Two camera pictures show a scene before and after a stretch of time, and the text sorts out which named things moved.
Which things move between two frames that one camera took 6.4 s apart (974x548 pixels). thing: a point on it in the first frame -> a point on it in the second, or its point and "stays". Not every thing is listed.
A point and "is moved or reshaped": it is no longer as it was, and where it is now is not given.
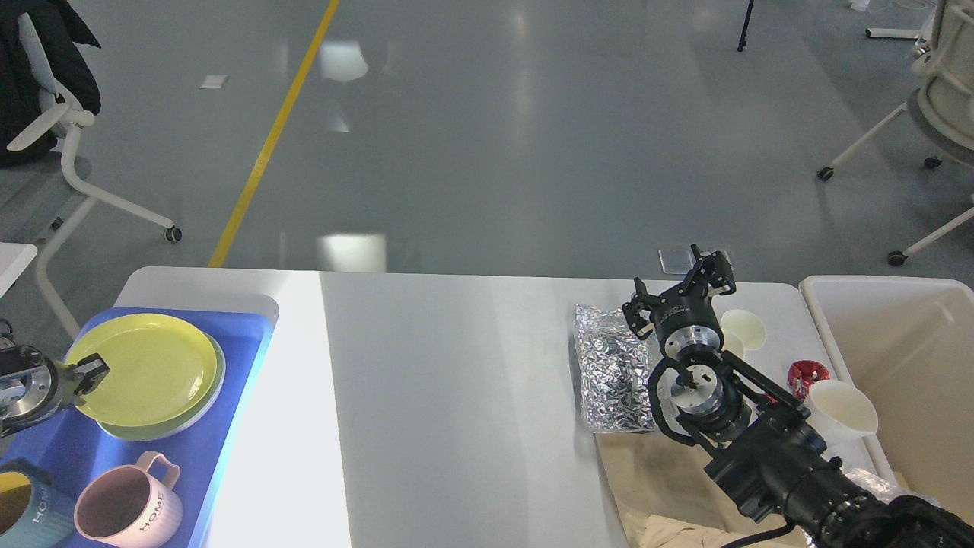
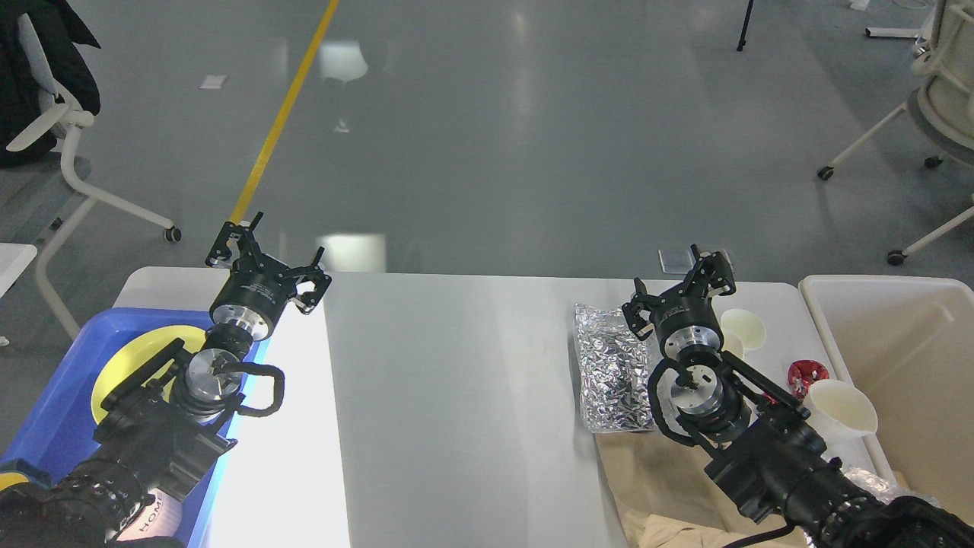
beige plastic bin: [908, 342] stays
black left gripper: [32, 387] -> [256, 289]
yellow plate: [161, 367] is moved or reshaped
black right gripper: [685, 316] stays
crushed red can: [802, 375] stays
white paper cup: [742, 330] stays
